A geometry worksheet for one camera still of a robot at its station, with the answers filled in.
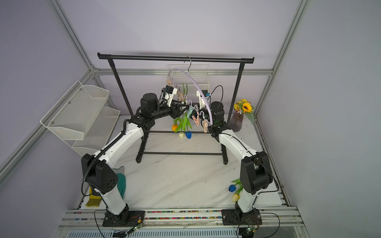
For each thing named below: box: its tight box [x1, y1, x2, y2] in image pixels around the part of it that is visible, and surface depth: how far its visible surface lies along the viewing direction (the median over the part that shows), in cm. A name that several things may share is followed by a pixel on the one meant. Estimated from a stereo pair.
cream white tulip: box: [175, 117, 187, 139], surface depth 91 cm
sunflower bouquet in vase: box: [229, 98, 255, 132], surface depth 92 cm
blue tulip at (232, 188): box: [228, 178, 241, 193], surface depth 85 cm
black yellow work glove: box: [85, 187, 102, 207], surface depth 80 cm
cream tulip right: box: [232, 185, 244, 203], surface depth 81 cm
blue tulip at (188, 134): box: [185, 130, 192, 140], surface depth 84 cm
